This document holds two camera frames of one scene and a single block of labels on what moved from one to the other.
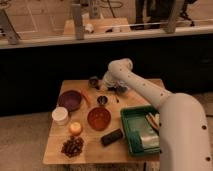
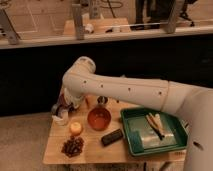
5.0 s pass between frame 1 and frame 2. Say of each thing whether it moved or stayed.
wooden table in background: stayed
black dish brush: moved
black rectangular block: stayed
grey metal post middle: stayed
